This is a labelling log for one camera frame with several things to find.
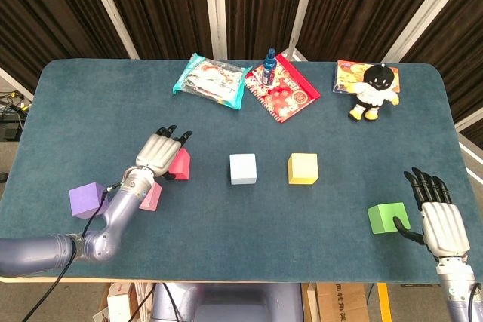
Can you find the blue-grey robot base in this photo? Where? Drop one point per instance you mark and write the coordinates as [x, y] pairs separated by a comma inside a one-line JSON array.
[[234, 305]]

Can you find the purple foam cube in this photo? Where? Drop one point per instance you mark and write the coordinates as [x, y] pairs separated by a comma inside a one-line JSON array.
[[85, 201]]

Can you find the yellow foam cube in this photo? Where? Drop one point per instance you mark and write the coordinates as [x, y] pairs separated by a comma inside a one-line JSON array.
[[302, 169]]

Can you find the teal snack packet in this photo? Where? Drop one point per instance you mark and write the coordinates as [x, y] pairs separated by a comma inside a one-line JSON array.
[[211, 80]]

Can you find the black plush doll white shirt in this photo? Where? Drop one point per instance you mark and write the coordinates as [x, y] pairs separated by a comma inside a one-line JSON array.
[[371, 92]]

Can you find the pink foam cube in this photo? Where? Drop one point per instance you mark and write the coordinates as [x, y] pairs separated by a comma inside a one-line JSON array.
[[152, 197]]

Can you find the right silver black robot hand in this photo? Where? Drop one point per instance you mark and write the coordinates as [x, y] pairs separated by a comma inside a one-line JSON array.
[[443, 227]]

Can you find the red spiral notebook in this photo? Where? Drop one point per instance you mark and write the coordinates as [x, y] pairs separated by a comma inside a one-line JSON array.
[[290, 99]]

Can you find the white partition frame post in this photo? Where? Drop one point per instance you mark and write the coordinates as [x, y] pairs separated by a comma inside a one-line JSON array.
[[15, 82], [303, 1], [109, 9], [469, 120], [215, 5], [422, 13]]

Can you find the brown cardboard box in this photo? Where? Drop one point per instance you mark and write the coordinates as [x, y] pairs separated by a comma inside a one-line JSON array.
[[339, 303]]

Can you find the blue and orange carton box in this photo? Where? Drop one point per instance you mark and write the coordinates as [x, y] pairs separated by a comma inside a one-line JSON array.
[[347, 73]]

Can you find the green foam cube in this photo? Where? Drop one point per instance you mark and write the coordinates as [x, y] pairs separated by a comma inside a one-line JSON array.
[[383, 218]]

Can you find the white cardboard box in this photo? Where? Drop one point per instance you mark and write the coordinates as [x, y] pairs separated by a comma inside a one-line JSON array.
[[117, 303]]

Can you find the blue spray bottle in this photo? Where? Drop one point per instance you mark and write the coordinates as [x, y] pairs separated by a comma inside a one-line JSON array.
[[268, 69]]

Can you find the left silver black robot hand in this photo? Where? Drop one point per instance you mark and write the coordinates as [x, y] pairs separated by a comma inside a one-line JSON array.
[[158, 152]]

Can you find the teal felt table cover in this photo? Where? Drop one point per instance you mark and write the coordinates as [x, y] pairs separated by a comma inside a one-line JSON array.
[[241, 231]]

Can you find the dark brown curtain panel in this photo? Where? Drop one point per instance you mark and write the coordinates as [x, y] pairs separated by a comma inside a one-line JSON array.
[[256, 5], [460, 54], [162, 5], [45, 16], [358, 5]]

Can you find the light blue foam cube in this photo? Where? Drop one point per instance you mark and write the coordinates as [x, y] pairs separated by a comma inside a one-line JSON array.
[[243, 169]]

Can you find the red foam cube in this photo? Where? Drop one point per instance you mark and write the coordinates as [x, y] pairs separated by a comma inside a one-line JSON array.
[[181, 165]]

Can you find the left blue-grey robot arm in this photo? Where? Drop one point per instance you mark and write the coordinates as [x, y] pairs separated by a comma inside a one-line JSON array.
[[113, 216]]

